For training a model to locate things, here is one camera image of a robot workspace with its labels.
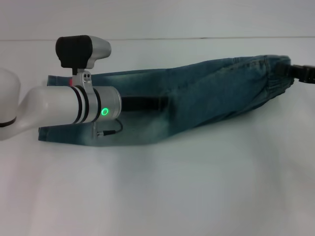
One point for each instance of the blue denim shorts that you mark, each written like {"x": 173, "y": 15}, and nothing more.
{"x": 209, "y": 93}

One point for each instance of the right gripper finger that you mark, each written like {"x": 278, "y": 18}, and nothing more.
{"x": 302, "y": 72}

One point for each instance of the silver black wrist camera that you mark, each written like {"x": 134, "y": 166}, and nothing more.
{"x": 78, "y": 51}

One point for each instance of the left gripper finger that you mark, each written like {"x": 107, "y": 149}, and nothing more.
{"x": 163, "y": 103}

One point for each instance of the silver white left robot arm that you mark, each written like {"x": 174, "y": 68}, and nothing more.
{"x": 61, "y": 108}

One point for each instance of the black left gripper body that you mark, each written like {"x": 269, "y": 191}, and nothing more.
{"x": 137, "y": 103}

